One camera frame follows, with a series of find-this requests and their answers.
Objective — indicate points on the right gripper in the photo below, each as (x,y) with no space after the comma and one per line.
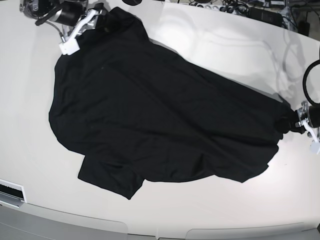
(89,21)

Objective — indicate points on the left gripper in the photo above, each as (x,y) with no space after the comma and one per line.
(310,113)

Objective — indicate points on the black t-shirt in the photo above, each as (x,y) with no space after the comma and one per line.
(138,111)

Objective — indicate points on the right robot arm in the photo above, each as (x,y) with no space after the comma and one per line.
(48,11)

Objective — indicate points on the white power strip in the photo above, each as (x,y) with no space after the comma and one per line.
(207,4)

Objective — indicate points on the white table slot panel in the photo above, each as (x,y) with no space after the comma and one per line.
(12,194)

